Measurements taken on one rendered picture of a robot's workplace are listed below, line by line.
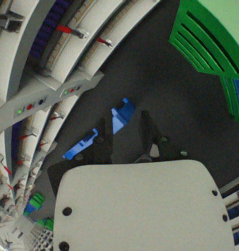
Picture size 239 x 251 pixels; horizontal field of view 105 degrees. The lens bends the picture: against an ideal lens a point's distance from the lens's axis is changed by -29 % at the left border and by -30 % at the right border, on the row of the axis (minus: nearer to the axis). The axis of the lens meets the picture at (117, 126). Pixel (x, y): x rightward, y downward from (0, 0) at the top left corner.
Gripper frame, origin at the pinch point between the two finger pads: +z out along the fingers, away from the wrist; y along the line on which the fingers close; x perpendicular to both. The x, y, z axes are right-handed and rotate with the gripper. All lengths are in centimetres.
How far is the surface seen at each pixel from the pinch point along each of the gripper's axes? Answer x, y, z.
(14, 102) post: -2.0, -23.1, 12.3
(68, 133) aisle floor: -53, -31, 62
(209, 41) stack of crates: 12.3, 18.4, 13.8
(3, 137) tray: -11.7, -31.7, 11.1
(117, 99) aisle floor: -22, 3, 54
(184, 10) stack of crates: 17.2, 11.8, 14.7
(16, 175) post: -58, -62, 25
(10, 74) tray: 4.9, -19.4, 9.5
